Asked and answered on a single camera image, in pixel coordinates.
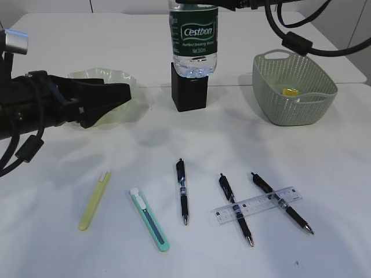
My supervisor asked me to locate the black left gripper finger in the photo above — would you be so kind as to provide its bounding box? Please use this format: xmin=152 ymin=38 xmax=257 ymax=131
xmin=62 ymin=78 xmax=131 ymax=129

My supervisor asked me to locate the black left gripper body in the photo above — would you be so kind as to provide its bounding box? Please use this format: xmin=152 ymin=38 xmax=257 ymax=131
xmin=26 ymin=71 xmax=87 ymax=127

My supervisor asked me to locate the clear water bottle green label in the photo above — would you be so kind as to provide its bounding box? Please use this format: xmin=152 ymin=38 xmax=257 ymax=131
xmin=168 ymin=1 xmax=219 ymax=78

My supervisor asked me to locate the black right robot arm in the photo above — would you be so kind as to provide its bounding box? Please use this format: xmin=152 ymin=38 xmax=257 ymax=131
xmin=176 ymin=0 xmax=266 ymax=11

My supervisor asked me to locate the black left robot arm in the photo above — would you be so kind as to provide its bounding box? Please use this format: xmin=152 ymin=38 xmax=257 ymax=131
xmin=1 ymin=71 xmax=132 ymax=139

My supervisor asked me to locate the translucent green wavy glass plate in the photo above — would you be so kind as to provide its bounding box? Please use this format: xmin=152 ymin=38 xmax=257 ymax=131
xmin=65 ymin=67 xmax=141 ymax=128

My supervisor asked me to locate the yellow-green utility knife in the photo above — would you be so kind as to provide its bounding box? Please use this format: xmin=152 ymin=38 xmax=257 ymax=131
xmin=77 ymin=169 xmax=111 ymax=231

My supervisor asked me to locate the black square pen holder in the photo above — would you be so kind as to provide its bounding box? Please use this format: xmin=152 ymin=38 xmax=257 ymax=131
xmin=170 ymin=62 xmax=209 ymax=112

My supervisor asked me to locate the black pen left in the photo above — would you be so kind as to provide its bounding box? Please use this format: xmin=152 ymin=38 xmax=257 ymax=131
xmin=176 ymin=158 xmax=189 ymax=225

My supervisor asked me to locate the black pen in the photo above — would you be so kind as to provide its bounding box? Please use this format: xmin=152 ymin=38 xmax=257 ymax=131
xmin=251 ymin=172 xmax=314 ymax=235
xmin=176 ymin=158 xmax=189 ymax=225
xmin=219 ymin=173 xmax=254 ymax=247

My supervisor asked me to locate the teal utility knife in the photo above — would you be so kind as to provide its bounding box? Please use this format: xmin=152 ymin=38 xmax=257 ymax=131
xmin=129 ymin=188 xmax=170 ymax=252

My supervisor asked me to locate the black pen middle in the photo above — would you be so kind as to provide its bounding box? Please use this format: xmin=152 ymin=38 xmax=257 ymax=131
xmin=219 ymin=173 xmax=254 ymax=247

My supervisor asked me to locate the clear plastic ruler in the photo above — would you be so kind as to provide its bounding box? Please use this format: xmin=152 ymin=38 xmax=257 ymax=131
xmin=211 ymin=186 xmax=302 ymax=225

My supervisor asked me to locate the green woven plastic basket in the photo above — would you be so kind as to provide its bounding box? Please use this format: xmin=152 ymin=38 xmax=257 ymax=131
xmin=252 ymin=49 xmax=338 ymax=126

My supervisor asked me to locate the black pen right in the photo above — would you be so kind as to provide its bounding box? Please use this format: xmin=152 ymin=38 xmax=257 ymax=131
xmin=251 ymin=172 xmax=314 ymax=235

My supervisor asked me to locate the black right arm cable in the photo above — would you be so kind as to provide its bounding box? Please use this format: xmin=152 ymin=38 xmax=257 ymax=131
xmin=264 ymin=0 xmax=371 ymax=57

